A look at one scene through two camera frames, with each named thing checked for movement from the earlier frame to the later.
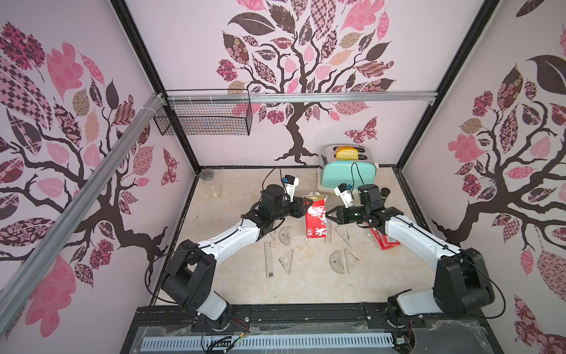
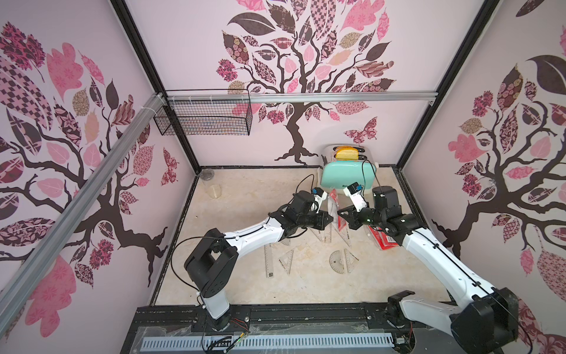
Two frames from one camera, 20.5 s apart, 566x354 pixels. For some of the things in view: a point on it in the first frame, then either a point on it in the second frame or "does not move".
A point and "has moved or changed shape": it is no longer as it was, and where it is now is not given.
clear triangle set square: [286, 260] does not move
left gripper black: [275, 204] to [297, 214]
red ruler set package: [315, 216] has moved or changed shape
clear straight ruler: [268, 259] does not move
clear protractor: [335, 262] does not move
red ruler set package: [384, 242] does not move
